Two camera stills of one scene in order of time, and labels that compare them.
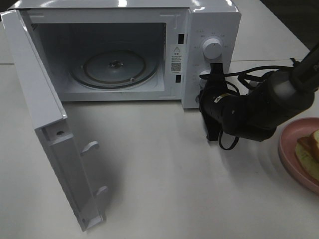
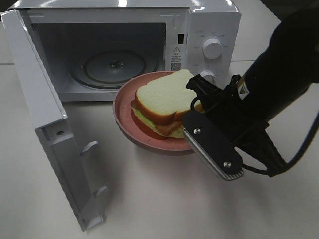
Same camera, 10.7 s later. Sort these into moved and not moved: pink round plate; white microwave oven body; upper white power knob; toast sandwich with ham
Moved: pink round plate; toast sandwich with ham
Not moved: white microwave oven body; upper white power knob
